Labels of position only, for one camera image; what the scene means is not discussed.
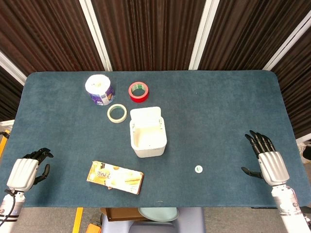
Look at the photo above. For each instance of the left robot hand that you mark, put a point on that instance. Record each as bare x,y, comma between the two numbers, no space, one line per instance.
23,172

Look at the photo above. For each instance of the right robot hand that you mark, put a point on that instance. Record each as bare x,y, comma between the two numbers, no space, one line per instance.
273,166

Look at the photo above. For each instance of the small white bottle cap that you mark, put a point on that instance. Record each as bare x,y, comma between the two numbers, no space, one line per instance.
198,169

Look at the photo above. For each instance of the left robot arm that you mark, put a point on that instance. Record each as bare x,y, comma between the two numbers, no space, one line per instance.
9,208

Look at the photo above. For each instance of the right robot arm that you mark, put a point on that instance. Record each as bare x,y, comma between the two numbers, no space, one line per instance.
290,210

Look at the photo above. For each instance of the white plastic box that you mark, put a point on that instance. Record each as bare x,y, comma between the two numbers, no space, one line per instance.
147,132

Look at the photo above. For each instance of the yellow floor strip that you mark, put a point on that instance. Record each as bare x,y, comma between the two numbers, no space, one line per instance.
77,219

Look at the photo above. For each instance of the orange object on floor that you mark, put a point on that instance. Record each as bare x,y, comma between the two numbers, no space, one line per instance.
93,228

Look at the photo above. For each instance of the orange egg roll snack box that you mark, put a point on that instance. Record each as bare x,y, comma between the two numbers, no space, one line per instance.
115,180

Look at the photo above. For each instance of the brown cardboard box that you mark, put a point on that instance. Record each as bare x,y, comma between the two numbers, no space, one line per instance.
121,214

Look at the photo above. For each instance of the beige masking tape roll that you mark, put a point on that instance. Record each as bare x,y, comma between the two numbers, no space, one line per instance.
117,113

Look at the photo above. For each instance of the wrapped toilet paper roll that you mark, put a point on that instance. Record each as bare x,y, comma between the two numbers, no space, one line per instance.
100,90

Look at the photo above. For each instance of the blue table mat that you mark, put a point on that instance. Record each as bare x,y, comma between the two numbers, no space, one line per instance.
155,138

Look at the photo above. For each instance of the light green plate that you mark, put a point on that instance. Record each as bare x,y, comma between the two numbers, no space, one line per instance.
158,214

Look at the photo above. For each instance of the red tape roll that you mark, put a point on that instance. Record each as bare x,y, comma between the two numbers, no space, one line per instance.
138,91

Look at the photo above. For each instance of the white partition post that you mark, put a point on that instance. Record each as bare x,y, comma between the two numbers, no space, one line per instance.
286,42
201,34
96,34
11,66

